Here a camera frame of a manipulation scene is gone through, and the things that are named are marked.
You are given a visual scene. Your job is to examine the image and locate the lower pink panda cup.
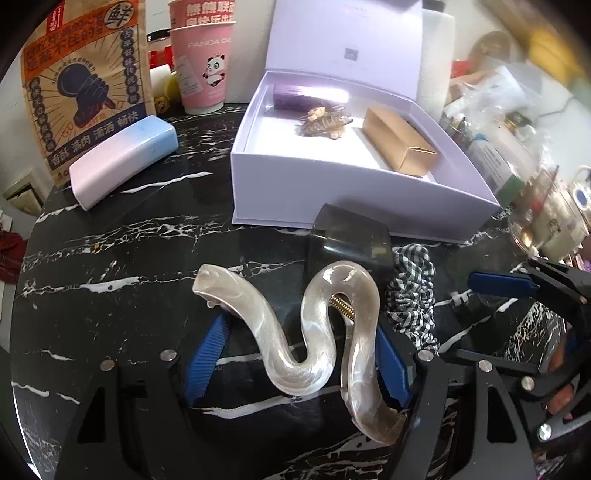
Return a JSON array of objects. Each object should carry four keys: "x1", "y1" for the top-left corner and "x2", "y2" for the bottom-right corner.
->
[{"x1": 170, "y1": 22, "x2": 235, "y2": 115}]

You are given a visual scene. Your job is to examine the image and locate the brown paper snack bag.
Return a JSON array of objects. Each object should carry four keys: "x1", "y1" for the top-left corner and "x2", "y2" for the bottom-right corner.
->
[{"x1": 21, "y1": 0, "x2": 155, "y2": 186}]

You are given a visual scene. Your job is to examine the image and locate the picture frame on floor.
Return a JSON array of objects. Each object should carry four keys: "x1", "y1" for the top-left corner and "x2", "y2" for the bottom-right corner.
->
[{"x1": 3, "y1": 169, "x2": 51, "y2": 217}]

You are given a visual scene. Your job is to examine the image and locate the woven straw fan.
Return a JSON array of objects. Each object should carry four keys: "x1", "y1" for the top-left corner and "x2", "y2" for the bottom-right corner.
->
[{"x1": 469, "y1": 31, "x2": 511, "y2": 71}]

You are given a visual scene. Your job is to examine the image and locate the gold rectangular box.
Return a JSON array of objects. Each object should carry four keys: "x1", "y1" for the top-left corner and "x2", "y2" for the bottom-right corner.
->
[{"x1": 363, "y1": 107, "x2": 440, "y2": 177}]

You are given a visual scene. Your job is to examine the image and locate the black white gingham scrunchie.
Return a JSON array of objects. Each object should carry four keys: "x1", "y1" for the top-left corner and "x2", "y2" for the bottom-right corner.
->
[{"x1": 385, "y1": 243, "x2": 440, "y2": 354}]

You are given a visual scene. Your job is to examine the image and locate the gold butterfly hair clip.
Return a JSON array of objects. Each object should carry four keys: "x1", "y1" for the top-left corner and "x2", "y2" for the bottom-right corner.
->
[{"x1": 300, "y1": 106, "x2": 353, "y2": 140}]

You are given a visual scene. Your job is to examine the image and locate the pink blue gradient case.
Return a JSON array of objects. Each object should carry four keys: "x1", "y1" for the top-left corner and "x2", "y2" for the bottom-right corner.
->
[{"x1": 69, "y1": 116, "x2": 178, "y2": 211}]

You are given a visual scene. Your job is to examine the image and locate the black translucent hair claw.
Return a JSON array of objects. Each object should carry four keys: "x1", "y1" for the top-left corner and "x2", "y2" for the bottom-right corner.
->
[{"x1": 305, "y1": 204, "x2": 394, "y2": 294}]

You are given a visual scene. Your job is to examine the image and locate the red plaid scarf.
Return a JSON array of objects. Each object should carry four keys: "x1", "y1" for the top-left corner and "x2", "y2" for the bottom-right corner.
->
[{"x1": 0, "y1": 229, "x2": 27, "y2": 285}]

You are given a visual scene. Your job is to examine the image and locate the white foam block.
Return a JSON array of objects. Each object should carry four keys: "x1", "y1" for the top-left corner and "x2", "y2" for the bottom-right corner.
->
[{"x1": 230, "y1": 8, "x2": 459, "y2": 135}]

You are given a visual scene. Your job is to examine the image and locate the lavender open gift box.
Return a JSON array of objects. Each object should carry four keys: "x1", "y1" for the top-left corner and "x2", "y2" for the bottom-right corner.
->
[{"x1": 230, "y1": 1, "x2": 499, "y2": 243}]

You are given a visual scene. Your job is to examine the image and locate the pearl wavy hair claw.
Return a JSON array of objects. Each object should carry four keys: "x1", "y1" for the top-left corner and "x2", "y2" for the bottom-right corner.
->
[{"x1": 192, "y1": 260, "x2": 406, "y2": 446}]

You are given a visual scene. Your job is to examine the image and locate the clear plastic bag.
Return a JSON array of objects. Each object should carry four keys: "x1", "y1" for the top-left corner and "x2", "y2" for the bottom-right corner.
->
[{"x1": 440, "y1": 64, "x2": 541, "y2": 136}]

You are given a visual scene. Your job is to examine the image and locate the clear wine glass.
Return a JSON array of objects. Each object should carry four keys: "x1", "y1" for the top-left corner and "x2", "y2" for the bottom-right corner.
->
[{"x1": 509, "y1": 165, "x2": 559, "y2": 256}]

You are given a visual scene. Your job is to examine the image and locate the purple eyes product box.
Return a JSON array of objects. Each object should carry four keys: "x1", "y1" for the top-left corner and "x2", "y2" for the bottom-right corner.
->
[{"x1": 273, "y1": 84, "x2": 349, "y2": 113}]

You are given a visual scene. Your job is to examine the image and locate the green white medicine box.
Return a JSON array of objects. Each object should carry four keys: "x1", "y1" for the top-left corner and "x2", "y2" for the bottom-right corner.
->
[{"x1": 467, "y1": 134, "x2": 525, "y2": 207}]

